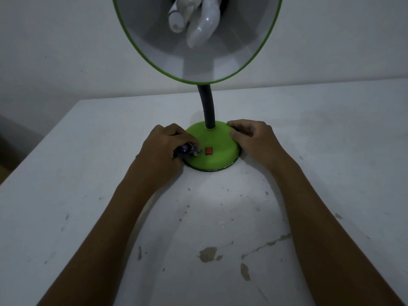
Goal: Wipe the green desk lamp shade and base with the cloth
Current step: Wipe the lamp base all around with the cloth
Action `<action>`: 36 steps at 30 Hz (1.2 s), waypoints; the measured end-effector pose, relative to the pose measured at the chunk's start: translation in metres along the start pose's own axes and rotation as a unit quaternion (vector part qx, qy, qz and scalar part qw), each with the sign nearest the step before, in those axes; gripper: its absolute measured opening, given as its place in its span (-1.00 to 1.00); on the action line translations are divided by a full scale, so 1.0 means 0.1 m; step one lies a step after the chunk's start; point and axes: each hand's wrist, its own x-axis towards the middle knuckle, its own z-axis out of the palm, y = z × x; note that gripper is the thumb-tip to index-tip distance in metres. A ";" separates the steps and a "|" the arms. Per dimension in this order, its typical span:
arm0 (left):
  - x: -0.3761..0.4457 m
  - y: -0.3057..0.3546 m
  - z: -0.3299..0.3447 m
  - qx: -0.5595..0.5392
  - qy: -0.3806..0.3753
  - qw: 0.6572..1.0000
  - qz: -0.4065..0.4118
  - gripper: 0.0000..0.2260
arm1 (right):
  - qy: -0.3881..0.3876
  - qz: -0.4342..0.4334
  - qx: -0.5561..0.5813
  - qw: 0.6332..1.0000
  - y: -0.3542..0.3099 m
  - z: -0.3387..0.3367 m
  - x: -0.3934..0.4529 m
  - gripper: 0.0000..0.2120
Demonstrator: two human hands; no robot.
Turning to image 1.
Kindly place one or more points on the person's right hand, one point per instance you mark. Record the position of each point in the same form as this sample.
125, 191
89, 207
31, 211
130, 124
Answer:
258, 143

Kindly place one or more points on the person's left hand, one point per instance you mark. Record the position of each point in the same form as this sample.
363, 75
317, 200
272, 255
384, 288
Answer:
159, 152

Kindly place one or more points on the dark grey cloth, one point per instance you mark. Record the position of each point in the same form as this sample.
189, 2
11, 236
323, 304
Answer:
188, 149

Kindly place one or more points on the green table lamp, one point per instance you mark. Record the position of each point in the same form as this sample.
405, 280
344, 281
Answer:
220, 149

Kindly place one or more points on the person's left forearm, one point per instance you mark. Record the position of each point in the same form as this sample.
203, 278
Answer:
95, 248

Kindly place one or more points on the person's right forearm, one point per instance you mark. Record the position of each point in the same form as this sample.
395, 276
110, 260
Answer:
338, 239

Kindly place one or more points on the white fluorescent light bulb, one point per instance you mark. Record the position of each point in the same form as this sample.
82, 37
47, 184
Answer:
197, 22

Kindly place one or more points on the light wooden cabinet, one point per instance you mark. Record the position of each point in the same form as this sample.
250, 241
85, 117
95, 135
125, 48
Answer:
12, 149

